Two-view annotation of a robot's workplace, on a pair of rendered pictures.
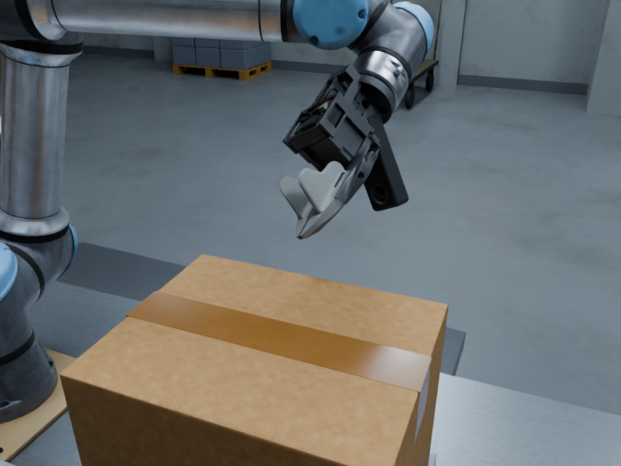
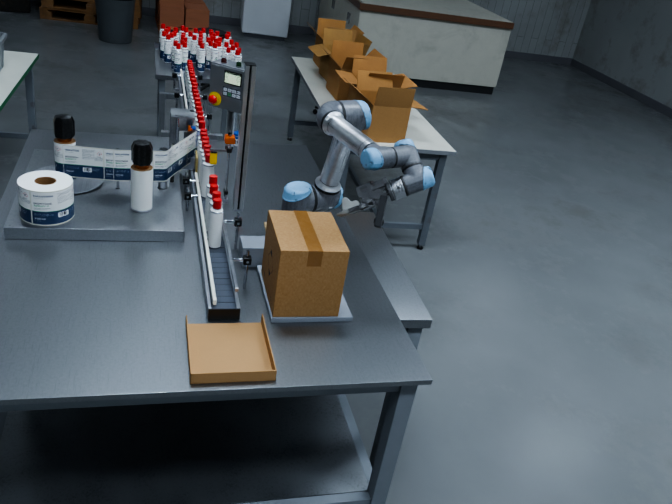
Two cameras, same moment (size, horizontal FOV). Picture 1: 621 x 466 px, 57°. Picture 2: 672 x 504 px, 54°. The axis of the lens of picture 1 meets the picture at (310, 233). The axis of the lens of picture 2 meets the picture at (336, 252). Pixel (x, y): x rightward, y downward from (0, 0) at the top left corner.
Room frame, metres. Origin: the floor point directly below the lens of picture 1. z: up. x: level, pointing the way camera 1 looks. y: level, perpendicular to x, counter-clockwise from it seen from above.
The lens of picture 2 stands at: (-0.79, -1.62, 2.18)
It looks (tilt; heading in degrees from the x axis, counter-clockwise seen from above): 29 degrees down; 50
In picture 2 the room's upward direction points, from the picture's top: 10 degrees clockwise
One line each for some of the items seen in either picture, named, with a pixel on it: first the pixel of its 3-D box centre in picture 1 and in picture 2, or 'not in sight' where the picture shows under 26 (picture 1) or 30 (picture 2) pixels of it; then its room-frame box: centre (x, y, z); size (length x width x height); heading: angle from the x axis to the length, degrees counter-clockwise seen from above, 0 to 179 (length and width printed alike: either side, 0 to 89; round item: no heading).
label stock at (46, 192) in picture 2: not in sight; (46, 197); (-0.22, 0.87, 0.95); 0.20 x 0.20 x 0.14
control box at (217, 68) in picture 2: not in sight; (231, 86); (0.55, 0.86, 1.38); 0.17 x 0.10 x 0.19; 124
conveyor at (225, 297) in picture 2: not in sight; (206, 206); (0.43, 0.79, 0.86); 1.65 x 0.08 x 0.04; 69
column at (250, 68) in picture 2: not in sight; (243, 140); (0.58, 0.77, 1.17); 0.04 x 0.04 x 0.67; 69
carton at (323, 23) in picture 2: not in sight; (332, 45); (2.78, 3.19, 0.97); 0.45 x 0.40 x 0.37; 159
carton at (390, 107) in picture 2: not in sight; (382, 106); (2.10, 1.62, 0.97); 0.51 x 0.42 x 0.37; 162
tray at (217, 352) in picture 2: not in sight; (229, 346); (0.07, -0.14, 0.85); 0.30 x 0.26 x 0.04; 69
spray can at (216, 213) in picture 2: not in sight; (215, 223); (0.29, 0.42, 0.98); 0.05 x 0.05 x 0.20
